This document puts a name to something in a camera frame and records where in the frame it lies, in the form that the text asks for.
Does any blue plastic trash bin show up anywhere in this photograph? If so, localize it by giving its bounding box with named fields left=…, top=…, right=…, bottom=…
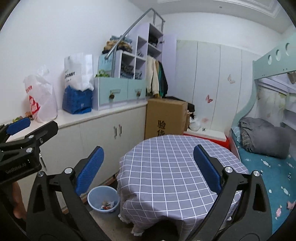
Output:
left=87, top=185, right=120, bottom=213

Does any person's left hand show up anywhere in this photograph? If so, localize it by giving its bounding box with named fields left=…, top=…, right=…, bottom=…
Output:
left=10, top=182, right=27, bottom=220

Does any white red plastic bag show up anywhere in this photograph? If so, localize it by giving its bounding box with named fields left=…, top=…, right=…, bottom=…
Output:
left=23, top=65, right=58, bottom=123

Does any long white low cabinet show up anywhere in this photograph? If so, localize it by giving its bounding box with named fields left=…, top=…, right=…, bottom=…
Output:
left=4, top=100, right=149, bottom=209

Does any grey checked tablecloth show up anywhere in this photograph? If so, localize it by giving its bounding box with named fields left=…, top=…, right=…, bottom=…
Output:
left=117, top=135, right=247, bottom=240

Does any white bag on floor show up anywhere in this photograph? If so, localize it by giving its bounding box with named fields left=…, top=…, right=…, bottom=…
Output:
left=188, top=116, right=201, bottom=132

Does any blue shopping bag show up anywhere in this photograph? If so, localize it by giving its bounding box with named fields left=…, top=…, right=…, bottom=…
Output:
left=62, top=86, right=93, bottom=114

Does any grey folded blanket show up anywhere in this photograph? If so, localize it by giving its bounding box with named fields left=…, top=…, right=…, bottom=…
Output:
left=239, top=117, right=290, bottom=159

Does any teal bed mattress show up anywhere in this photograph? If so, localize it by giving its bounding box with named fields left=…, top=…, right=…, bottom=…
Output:
left=231, top=132, right=295, bottom=232

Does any mint drawer unit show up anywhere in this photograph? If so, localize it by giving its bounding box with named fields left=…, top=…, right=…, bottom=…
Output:
left=92, top=77, right=146, bottom=110

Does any brown cardboard box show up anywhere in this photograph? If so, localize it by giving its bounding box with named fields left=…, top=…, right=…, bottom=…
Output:
left=144, top=98, right=188, bottom=139

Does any white printed plastic bag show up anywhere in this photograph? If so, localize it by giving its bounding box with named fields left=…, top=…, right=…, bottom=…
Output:
left=64, top=53, right=94, bottom=91

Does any white wardrobe with butterflies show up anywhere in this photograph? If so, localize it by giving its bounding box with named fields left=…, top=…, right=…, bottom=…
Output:
left=169, top=40, right=260, bottom=135

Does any lilac cubby shelf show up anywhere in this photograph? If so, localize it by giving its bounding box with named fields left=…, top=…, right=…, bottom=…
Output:
left=104, top=23, right=177, bottom=97

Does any metal handrail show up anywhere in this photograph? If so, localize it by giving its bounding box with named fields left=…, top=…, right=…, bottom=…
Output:
left=105, top=8, right=166, bottom=77

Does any beige hanging jacket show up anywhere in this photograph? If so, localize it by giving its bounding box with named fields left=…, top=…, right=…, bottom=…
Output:
left=145, top=55, right=159, bottom=95

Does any mint bunk bed frame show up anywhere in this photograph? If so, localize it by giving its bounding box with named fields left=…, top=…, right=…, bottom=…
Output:
left=232, top=34, right=295, bottom=138

